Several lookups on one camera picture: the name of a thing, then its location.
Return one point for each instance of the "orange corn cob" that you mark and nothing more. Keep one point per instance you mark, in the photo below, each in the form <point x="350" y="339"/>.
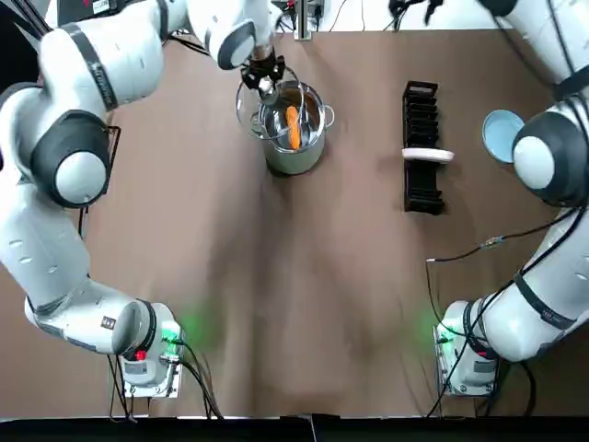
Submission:
<point x="293" y="129"/>

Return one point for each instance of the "glass pot lid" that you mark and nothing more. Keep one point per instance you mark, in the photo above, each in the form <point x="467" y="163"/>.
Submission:
<point x="244" y="110"/>

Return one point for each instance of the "black dish rack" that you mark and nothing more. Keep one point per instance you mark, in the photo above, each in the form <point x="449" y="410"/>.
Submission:
<point x="423" y="115"/>

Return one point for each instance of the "light blue plate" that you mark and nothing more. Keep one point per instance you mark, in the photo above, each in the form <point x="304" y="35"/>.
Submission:
<point x="499" y="136"/>

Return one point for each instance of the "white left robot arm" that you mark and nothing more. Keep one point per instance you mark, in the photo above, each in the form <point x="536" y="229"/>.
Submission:
<point x="73" y="175"/>

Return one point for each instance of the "white plate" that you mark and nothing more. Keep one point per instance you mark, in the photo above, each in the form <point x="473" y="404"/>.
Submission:
<point x="428" y="155"/>

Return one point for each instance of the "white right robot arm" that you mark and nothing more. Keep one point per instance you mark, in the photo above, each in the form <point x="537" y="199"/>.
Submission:
<point x="547" y="152"/>

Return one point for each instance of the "aluminium post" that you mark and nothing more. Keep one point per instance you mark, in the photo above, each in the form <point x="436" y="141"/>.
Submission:
<point x="304" y="18"/>

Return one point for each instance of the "stainless steel pot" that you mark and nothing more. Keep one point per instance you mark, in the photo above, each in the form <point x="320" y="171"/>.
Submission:
<point x="294" y="161"/>

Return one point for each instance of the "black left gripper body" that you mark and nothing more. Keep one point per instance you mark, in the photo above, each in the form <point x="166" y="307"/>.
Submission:
<point x="263" y="64"/>

